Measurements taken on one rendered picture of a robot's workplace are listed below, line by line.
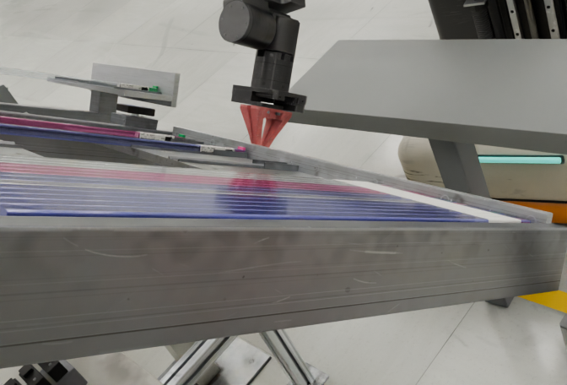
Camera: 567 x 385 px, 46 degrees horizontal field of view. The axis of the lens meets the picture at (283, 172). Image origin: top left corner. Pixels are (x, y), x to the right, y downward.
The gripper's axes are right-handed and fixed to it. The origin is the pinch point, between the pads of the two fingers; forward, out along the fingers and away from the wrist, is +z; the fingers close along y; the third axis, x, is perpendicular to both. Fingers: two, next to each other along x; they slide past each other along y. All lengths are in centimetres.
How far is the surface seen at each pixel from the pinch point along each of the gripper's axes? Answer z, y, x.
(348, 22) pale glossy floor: -52, -132, 153
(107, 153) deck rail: 4.5, -19.9, -13.9
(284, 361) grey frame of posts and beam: 46, -23, 36
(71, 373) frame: 31.9, -2.0, -24.1
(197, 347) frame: 41.3, -24.6, 13.4
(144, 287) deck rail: 4, 48, -47
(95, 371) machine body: 32.4, -2.6, -20.2
